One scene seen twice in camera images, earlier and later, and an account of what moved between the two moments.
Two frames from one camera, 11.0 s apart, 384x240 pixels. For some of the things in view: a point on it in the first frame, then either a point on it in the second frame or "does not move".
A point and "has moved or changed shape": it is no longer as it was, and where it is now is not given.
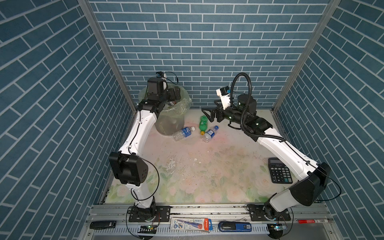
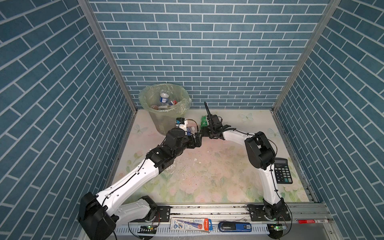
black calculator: x=279 y=172 does not move
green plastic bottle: x=203 y=125 does not move
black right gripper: x=214 y=110 -> x=204 y=130
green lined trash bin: x=170 y=118 does not move
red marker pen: x=313 y=221 does not move
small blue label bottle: x=209 y=134 has moved or changed shape
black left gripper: x=171 y=97 -> x=198 y=141
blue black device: x=235 y=226 does not move
